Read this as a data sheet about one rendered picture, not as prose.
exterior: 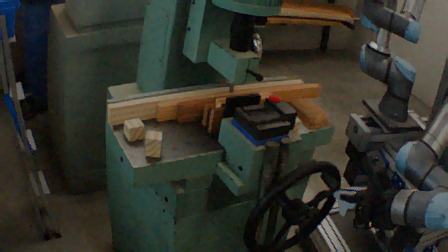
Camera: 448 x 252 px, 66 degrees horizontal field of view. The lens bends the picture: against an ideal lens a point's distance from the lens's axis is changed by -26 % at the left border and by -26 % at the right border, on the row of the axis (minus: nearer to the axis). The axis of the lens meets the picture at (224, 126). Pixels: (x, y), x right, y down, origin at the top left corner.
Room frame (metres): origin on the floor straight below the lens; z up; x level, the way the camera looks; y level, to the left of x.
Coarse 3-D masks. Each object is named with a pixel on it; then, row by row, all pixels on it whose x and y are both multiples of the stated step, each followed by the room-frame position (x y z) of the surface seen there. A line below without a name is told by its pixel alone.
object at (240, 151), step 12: (228, 120) 0.90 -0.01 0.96; (228, 132) 0.87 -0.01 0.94; (240, 132) 0.85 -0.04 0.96; (228, 144) 0.87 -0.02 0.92; (240, 144) 0.83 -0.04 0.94; (252, 144) 0.81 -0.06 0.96; (300, 144) 0.87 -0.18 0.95; (228, 156) 0.86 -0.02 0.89; (240, 156) 0.82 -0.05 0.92; (252, 156) 0.79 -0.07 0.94; (264, 156) 0.81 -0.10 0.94; (276, 156) 0.83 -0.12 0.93; (288, 156) 0.85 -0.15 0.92; (240, 168) 0.81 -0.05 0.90; (252, 168) 0.79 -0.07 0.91; (276, 168) 0.84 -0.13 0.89; (288, 168) 0.86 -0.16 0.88; (252, 180) 0.80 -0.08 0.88
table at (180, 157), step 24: (144, 120) 0.93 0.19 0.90; (168, 120) 0.95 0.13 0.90; (120, 144) 0.81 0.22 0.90; (144, 144) 0.83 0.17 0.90; (168, 144) 0.85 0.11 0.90; (192, 144) 0.87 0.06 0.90; (216, 144) 0.88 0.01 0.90; (312, 144) 1.04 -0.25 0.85; (144, 168) 0.75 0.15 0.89; (168, 168) 0.78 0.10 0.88; (192, 168) 0.82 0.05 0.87; (216, 168) 0.85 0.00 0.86; (240, 192) 0.78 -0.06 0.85
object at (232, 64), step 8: (216, 40) 1.11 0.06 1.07; (224, 40) 1.12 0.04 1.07; (208, 48) 1.11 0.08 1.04; (216, 48) 1.08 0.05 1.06; (224, 48) 1.06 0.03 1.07; (208, 56) 1.11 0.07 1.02; (216, 56) 1.08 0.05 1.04; (224, 56) 1.05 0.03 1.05; (232, 56) 1.02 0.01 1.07; (240, 56) 1.02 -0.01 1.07; (248, 56) 1.03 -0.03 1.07; (256, 56) 1.04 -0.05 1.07; (216, 64) 1.07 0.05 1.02; (224, 64) 1.04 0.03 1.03; (232, 64) 1.02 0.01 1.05; (240, 64) 1.01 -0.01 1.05; (248, 64) 1.02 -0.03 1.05; (256, 64) 1.04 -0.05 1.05; (224, 72) 1.04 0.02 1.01; (232, 72) 1.01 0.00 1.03; (240, 72) 1.01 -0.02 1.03; (256, 72) 1.04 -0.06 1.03; (232, 80) 1.01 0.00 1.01; (240, 80) 1.01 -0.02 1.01; (248, 80) 1.03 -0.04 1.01
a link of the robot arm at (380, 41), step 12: (396, 0) 1.51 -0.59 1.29; (372, 36) 1.53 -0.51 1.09; (384, 36) 1.50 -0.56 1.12; (372, 48) 1.50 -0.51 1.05; (384, 48) 1.49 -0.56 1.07; (360, 60) 1.51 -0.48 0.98; (372, 60) 1.48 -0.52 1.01; (384, 60) 1.48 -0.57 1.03; (372, 72) 1.48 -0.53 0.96; (384, 72) 1.45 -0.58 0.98
